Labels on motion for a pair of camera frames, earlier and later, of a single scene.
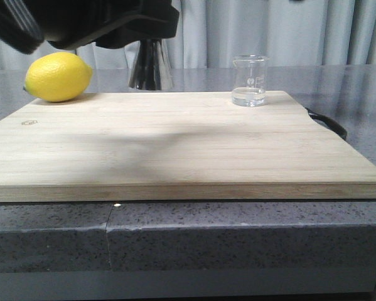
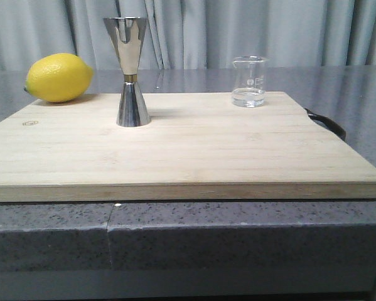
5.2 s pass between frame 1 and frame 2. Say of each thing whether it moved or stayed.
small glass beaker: stayed
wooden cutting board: stayed
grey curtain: stayed
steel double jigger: moved
